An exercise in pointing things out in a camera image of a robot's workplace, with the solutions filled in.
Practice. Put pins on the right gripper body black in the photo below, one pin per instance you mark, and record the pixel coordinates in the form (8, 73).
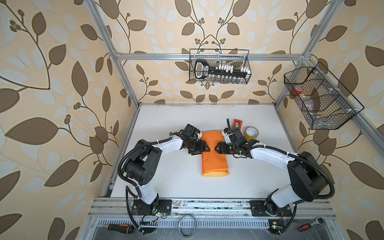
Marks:
(232, 148)

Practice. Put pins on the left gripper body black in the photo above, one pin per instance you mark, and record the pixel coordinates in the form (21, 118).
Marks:
(195, 146)

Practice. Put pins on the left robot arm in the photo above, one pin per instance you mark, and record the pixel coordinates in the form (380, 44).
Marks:
(138, 166)

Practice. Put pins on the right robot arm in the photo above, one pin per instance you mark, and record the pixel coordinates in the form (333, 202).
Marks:
(307, 179)

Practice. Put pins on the yellow tape roll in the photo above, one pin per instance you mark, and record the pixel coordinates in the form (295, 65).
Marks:
(251, 133)

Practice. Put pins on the red tape dispenser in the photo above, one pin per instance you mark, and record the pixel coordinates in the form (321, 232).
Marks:
(237, 124)

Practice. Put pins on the black socket tool set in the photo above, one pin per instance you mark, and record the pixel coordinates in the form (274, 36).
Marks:
(202, 70)

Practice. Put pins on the red capped item in basket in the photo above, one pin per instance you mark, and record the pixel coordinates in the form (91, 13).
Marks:
(297, 90)

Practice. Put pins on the orange black screwdriver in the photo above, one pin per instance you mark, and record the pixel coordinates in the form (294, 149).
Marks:
(123, 228)

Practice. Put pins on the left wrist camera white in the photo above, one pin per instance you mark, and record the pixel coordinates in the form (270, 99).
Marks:
(199, 134)

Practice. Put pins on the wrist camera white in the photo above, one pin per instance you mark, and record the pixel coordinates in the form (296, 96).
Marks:
(199, 134)
(227, 133)

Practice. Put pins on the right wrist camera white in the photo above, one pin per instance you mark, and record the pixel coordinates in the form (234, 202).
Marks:
(227, 133)

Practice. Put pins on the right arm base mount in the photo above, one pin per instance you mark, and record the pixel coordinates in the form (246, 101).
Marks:
(263, 208)

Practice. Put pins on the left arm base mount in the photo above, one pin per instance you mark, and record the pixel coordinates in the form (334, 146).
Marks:
(159, 208)

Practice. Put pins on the black wire basket back wall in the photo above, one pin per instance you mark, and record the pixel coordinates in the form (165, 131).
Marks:
(235, 57)

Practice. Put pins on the black wire basket wall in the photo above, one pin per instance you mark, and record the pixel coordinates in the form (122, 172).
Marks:
(235, 57)
(326, 103)

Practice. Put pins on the black wire basket right wall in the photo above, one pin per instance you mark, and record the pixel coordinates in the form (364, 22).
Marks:
(326, 103)

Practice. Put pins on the red handled ratchet wrench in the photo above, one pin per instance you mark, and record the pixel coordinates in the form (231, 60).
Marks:
(305, 227)

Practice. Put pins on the aluminium front rail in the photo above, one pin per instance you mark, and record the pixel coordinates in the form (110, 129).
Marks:
(212, 208)

